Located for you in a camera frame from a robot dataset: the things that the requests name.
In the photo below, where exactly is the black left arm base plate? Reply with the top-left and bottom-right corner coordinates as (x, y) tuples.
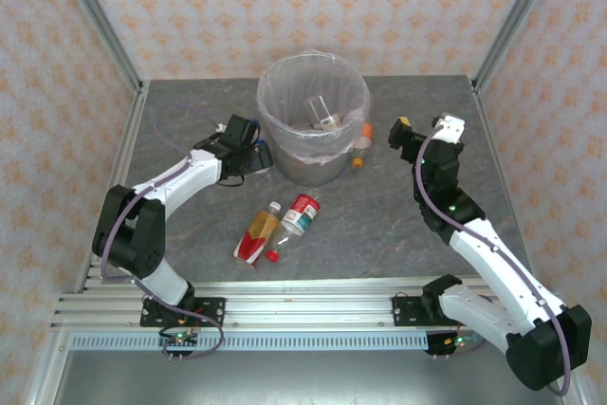
(139, 297), (227, 328)

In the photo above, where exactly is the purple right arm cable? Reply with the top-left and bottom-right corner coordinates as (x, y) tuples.
(414, 124), (573, 399)

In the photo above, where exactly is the clear bottle red cap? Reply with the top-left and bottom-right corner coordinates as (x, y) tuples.
(265, 193), (322, 264)

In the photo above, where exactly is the grey plastic bin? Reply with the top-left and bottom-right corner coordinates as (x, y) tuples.
(256, 46), (372, 187)

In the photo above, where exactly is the yellow juice bottle red label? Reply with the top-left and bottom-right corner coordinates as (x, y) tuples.
(230, 200), (284, 268)

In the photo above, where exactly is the aluminium frame post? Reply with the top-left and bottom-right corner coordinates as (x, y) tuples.
(473, 0), (565, 91)
(49, 0), (144, 94)

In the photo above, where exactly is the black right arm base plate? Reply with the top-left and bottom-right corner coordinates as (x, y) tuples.
(392, 294), (442, 328)

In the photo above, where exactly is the aluminium mounting rail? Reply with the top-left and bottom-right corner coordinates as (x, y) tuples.
(49, 275), (568, 330)

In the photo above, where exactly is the aluminium table side rail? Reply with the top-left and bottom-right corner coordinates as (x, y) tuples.
(26, 80), (152, 405)
(471, 77), (585, 405)

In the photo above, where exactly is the clear plastic bin liner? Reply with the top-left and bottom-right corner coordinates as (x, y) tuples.
(256, 46), (372, 167)

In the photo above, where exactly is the slotted grey cable duct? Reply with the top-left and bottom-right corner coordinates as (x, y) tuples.
(70, 334), (428, 352)

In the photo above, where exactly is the grey metal shelf panel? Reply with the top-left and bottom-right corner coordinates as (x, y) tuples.
(51, 350), (565, 405)

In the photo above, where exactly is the orange label bottle orange cap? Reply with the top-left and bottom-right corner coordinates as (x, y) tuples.
(350, 121), (375, 170)

